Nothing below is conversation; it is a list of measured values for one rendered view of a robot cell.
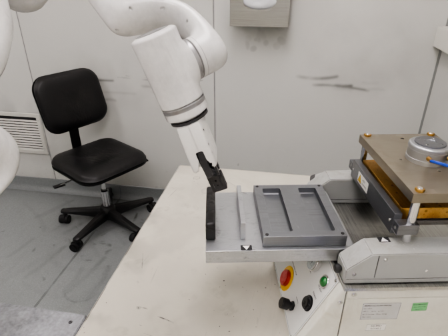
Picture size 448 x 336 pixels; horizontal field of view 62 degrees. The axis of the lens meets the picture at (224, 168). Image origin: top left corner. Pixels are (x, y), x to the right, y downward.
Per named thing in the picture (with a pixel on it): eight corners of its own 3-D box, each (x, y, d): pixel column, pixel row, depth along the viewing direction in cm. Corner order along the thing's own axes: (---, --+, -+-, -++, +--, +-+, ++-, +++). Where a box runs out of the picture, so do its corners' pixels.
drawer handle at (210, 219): (215, 199, 89) (215, 185, 87) (215, 239, 76) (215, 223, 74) (207, 200, 89) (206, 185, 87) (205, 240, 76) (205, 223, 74)
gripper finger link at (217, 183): (201, 165, 76) (213, 191, 79) (201, 172, 74) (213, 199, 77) (216, 160, 76) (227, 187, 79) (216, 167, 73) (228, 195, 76)
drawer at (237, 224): (324, 203, 95) (328, 176, 91) (353, 263, 75) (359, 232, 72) (207, 205, 94) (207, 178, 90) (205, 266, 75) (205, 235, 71)
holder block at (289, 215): (320, 193, 92) (321, 183, 91) (345, 245, 74) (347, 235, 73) (253, 193, 92) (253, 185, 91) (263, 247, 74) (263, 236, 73)
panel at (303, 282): (271, 249, 106) (305, 198, 99) (291, 342, 80) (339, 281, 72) (265, 247, 106) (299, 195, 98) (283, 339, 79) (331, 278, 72)
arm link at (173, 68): (195, 87, 75) (155, 108, 72) (169, 21, 69) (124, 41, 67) (214, 91, 68) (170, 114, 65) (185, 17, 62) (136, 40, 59)
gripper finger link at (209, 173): (192, 137, 71) (200, 144, 76) (203, 175, 69) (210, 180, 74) (197, 135, 71) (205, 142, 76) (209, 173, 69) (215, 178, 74)
